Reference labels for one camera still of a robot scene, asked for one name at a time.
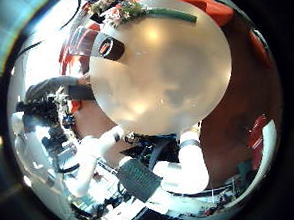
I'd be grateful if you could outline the artificial flower bouquet green stem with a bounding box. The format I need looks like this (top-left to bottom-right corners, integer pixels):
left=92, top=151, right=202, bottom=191
left=88, top=0, right=199, bottom=31

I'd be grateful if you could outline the red black cylinder vase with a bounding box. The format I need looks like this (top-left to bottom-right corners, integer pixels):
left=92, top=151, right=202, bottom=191
left=64, top=23, right=127, bottom=65

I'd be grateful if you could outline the red chair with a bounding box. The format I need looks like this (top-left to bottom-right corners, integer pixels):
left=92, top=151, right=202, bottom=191
left=246, top=114, right=273, bottom=172
left=56, top=22, right=107, bottom=113

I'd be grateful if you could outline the black cable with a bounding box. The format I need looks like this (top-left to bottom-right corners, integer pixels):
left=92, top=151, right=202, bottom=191
left=15, top=39, right=45, bottom=56
left=57, top=0, right=84, bottom=31

